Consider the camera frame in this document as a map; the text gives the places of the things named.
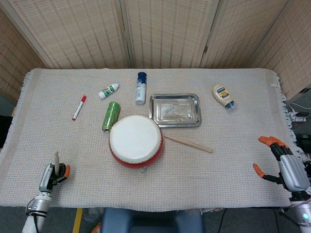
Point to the cream mayonnaise squeeze bottle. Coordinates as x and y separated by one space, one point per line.
221 93

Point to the woven folding screen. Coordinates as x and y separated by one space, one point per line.
73 36

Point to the green drink can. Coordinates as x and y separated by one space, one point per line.
111 116

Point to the red and white drum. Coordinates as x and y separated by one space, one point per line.
134 138

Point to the white green glue bottle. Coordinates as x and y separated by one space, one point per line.
108 91

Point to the beige waffle tablecloth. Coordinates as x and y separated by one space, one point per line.
218 174

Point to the wooden drumstick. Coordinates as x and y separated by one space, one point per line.
57 161
189 144

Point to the white bottle with blue cap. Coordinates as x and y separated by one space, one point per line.
141 89

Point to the red whiteboard marker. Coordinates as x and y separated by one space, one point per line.
78 108

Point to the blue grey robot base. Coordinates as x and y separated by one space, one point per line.
150 221

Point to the rectangular stainless steel tray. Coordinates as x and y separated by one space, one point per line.
175 110

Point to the white power strip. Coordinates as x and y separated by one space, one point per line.
300 119

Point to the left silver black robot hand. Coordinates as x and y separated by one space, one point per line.
45 179

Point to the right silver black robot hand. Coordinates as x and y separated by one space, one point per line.
291 170

